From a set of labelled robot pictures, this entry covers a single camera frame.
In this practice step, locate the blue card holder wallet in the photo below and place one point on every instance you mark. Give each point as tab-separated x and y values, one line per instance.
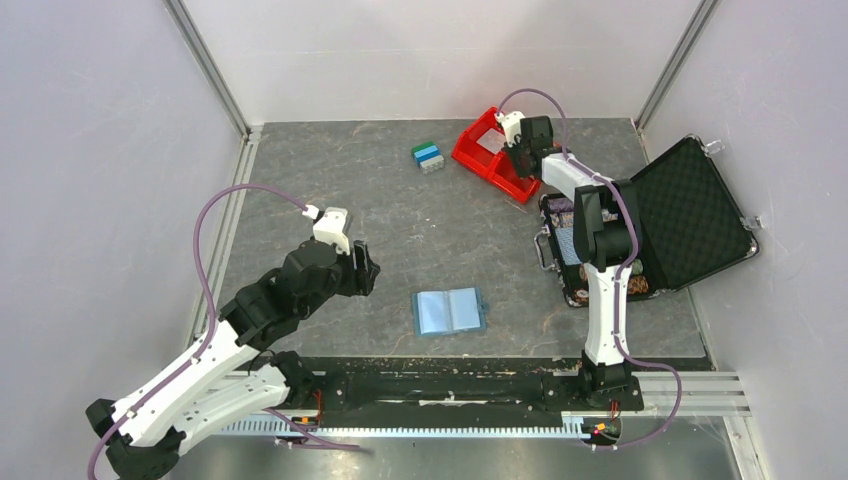
448	312

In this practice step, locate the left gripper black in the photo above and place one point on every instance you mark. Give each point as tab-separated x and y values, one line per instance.
362	278

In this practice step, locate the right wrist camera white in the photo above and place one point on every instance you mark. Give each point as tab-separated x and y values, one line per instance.
510	123

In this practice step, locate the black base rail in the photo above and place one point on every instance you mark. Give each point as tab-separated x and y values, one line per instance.
474	393

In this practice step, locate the aluminium frame post right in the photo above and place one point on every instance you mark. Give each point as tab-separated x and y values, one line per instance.
693	30

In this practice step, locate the aluminium frame post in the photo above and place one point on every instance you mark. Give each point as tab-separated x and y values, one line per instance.
693	30
203	56

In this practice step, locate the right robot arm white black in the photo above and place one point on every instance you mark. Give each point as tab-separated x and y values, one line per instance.
605	237

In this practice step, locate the orange brown chip row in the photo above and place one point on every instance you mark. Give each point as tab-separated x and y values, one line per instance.
638	285

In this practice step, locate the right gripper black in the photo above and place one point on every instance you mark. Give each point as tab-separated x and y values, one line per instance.
512	151

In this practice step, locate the purple brown chip row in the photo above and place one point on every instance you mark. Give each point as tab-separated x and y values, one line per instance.
561	212

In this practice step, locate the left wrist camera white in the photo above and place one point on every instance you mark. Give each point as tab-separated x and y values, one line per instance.
330	226

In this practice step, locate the black poker chip case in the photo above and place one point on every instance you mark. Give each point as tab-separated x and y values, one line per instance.
692	226

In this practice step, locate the stacked green blue white blocks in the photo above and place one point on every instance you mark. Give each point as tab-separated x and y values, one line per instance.
428	157

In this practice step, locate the aluminium frame post left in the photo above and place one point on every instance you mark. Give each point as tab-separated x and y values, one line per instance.
203	56

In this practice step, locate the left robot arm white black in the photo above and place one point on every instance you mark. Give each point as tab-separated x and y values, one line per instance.
144	434

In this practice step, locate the blue playing card deck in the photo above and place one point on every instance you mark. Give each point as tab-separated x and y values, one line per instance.
565	241

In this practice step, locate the red divided plastic bin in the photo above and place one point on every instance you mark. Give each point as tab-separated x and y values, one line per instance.
497	169

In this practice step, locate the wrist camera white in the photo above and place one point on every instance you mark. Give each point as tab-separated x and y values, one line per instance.
330	226
510	123

